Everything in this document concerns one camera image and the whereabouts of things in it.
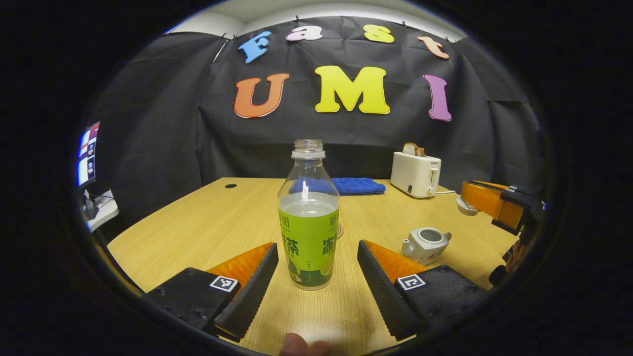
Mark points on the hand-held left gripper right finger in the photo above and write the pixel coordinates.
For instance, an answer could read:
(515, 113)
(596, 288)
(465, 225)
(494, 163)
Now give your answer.
(383, 291)

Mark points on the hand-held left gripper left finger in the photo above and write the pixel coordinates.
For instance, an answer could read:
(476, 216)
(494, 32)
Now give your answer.
(252, 291)

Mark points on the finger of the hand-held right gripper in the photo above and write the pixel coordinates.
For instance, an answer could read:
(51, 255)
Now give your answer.
(489, 202)

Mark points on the white teacup lid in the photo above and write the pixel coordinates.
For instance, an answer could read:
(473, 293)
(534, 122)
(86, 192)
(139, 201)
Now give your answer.
(466, 206)

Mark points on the white ceramic teacup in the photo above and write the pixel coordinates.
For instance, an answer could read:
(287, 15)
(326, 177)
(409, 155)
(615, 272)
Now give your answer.
(425, 247)

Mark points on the green label water bottle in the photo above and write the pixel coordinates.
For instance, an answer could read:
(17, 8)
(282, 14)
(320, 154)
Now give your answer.
(309, 242)

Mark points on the white toaster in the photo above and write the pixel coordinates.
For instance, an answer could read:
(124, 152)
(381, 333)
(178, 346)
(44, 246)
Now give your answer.
(414, 175)

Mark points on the bread slice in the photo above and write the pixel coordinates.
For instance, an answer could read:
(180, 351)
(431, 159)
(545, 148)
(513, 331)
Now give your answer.
(413, 149)

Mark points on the blue towel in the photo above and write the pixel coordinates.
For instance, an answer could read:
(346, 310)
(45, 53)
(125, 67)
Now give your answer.
(356, 186)

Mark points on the white power strip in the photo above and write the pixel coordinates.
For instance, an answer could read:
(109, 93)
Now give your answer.
(101, 211)

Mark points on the computer monitor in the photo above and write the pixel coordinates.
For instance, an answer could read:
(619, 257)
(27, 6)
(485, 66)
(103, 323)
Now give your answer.
(88, 155)

